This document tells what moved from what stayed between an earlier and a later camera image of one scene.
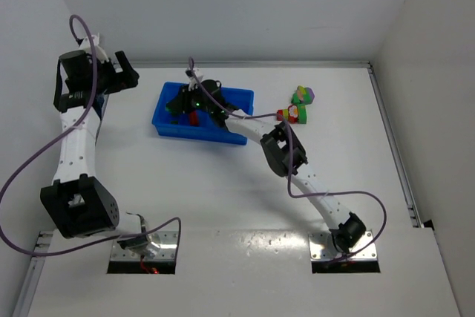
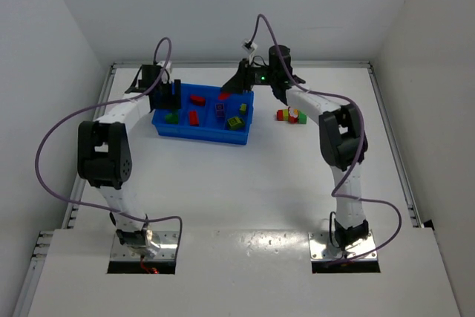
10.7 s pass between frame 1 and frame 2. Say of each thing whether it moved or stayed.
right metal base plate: stayed
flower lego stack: stayed
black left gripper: moved
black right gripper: moved
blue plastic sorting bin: stayed
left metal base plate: stayed
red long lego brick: moved
